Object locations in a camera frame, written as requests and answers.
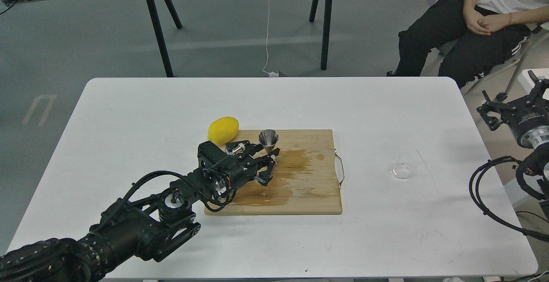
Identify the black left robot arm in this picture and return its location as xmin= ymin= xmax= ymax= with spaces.
xmin=1 ymin=140 xmax=280 ymax=282

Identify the wooden cutting board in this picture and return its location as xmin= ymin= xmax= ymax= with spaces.
xmin=217 ymin=129 xmax=342 ymax=216

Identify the white hanging cable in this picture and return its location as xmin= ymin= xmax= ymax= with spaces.
xmin=262 ymin=0 xmax=280 ymax=78

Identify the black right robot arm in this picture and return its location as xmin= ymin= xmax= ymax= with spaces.
xmin=468 ymin=69 xmax=549 ymax=242

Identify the clear glass cup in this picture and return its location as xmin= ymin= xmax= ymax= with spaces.
xmin=392 ymin=152 xmax=419 ymax=179

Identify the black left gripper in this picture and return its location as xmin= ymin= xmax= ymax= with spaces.
xmin=197 ymin=141 xmax=277 ymax=200

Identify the yellow lemon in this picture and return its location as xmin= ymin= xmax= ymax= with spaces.
xmin=207 ymin=116 xmax=239 ymax=146

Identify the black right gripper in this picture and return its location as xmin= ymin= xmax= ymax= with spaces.
xmin=477 ymin=70 xmax=549 ymax=149

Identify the steel double jigger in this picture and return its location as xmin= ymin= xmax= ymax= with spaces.
xmin=259 ymin=129 xmax=279 ymax=165

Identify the seated person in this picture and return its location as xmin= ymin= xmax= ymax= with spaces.
xmin=387 ymin=0 xmax=549 ymax=89

